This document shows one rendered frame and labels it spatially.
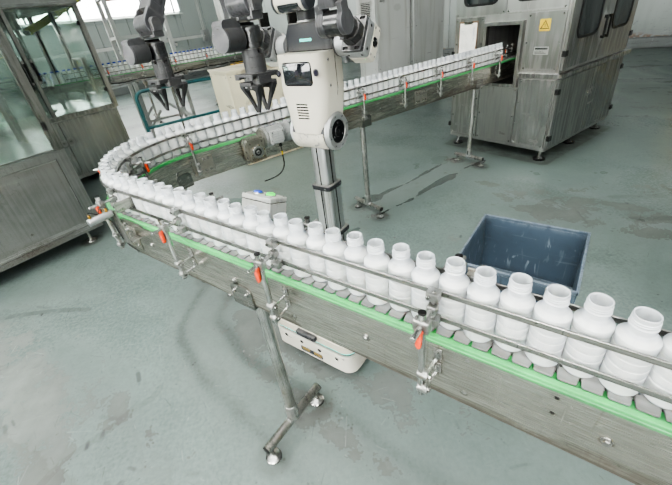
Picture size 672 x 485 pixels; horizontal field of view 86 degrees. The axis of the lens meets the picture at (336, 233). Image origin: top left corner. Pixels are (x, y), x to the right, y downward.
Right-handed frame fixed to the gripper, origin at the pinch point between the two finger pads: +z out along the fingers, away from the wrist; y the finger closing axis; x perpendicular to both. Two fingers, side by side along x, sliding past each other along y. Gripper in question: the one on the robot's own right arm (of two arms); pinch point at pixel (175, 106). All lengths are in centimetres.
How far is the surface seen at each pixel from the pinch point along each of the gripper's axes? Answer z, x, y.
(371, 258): 27, 86, 18
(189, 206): 27.7, 17.0, 16.7
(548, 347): 34, 123, 19
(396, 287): 33, 92, 18
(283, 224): 26, 58, 16
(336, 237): 25, 76, 16
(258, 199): 28.8, 34.0, 2.0
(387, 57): 48, -200, -539
